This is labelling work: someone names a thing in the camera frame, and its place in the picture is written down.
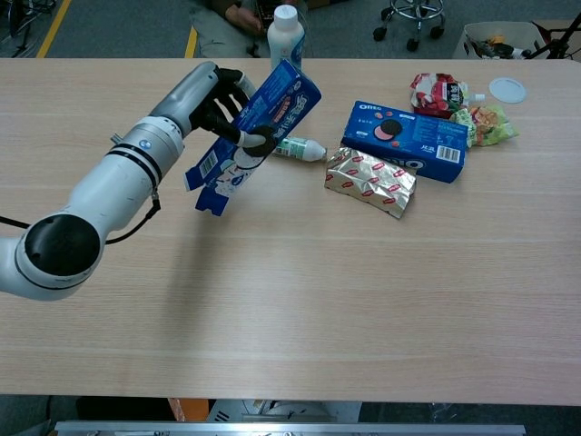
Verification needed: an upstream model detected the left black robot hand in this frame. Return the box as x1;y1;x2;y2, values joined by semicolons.
148;61;270;149

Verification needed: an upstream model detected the blue oreo box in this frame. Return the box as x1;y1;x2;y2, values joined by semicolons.
183;58;323;217
340;100;469;184

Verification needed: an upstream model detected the closed blue Oreo box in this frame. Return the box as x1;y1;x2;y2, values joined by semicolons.
340;100;469;184

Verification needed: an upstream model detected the seated person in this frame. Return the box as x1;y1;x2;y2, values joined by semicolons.
187;0;279;59

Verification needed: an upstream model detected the tall white drink bottle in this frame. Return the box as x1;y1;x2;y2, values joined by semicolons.
266;5;306;72

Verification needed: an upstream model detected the smartphone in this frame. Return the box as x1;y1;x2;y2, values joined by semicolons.
256;0;279;26

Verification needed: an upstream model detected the small white green-label bottle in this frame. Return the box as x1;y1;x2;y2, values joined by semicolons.
271;135;328;164

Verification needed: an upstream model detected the gold foil snack packet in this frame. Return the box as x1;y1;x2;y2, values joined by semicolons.
324;146;418;220

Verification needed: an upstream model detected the chrome swivel stool base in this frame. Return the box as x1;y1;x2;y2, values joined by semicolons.
372;0;448;53

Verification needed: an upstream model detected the red white spout pouch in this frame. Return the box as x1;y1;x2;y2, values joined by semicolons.
409;73;487;119

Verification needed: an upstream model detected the green yellow snack bag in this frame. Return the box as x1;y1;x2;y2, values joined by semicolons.
449;103;521;149

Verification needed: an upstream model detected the white bin with clutter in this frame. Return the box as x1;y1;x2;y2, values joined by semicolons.
452;21;581;61

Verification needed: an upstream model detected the white round lid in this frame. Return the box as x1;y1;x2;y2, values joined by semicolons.
488;76;527;104

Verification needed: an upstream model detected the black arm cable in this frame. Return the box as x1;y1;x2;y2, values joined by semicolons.
0;190;162;245

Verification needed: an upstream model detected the silver metal frame rail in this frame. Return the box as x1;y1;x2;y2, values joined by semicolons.
54;420;527;436

